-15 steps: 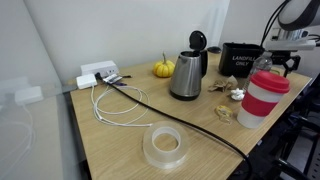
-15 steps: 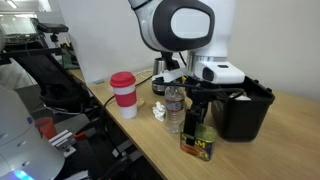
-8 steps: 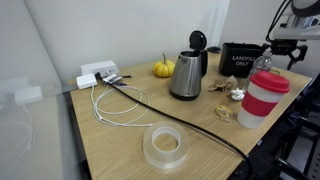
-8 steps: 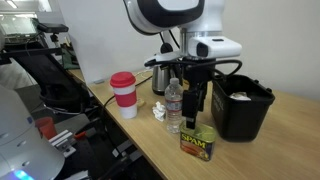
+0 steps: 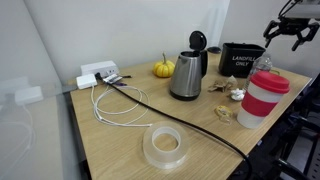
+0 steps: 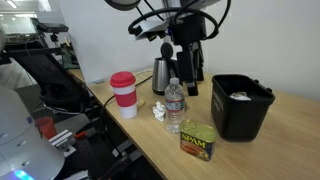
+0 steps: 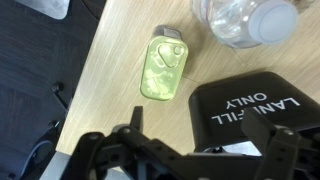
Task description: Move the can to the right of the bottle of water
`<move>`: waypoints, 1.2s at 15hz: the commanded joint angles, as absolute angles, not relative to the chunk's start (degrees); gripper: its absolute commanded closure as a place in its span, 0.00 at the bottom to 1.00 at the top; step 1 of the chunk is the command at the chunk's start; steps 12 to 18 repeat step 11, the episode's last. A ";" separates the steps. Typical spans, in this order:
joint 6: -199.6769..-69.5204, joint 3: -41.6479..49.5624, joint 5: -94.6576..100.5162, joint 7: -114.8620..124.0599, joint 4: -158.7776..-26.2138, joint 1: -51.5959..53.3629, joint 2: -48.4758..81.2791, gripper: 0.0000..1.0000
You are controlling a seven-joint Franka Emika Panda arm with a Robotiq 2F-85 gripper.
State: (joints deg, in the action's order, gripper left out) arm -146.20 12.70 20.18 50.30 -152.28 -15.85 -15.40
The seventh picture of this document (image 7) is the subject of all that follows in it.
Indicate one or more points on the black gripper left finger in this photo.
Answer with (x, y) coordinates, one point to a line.
(113, 153)

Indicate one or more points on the clear plastic water bottle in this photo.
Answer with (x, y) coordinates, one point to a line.
(233, 20)

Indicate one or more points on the grey flat plate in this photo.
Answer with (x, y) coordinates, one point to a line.
(46, 6)

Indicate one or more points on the tin can green lid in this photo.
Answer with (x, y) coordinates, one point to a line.
(163, 66)

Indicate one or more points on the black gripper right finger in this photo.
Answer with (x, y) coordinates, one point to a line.
(286, 153)

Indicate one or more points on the grey flat panel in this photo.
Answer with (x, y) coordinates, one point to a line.
(55, 166)

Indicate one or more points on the black landfill bin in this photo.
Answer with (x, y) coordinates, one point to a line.
(233, 96)

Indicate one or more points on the black wheeled stand base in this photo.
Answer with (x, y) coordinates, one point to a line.
(40, 153)

